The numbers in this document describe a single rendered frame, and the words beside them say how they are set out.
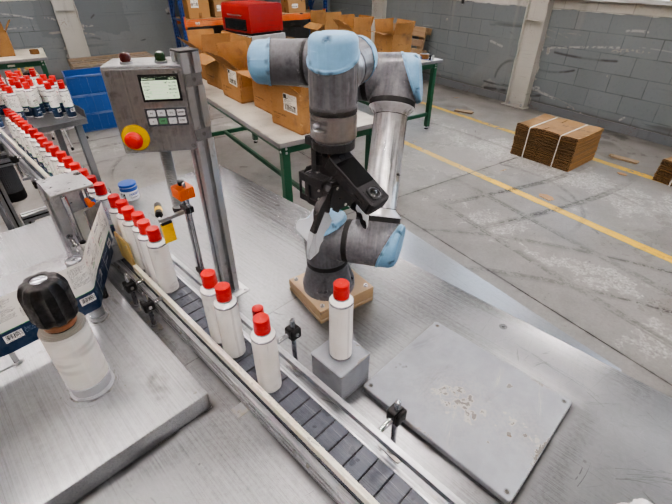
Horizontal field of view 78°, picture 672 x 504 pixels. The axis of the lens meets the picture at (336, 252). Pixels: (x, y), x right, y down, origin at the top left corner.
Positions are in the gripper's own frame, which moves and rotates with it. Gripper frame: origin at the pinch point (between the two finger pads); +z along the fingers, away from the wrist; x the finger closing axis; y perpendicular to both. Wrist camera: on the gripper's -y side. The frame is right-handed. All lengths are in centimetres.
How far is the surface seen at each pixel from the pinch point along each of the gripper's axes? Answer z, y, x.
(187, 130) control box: -12.0, 45.7, 4.0
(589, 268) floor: 122, -9, -226
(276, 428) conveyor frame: 34.2, -1.8, 20.4
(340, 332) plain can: 20.4, -1.7, 1.9
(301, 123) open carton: 36, 148, -116
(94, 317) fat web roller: 32, 55, 35
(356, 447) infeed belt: 33.5, -16.4, 12.2
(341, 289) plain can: 9.3, -1.2, 1.1
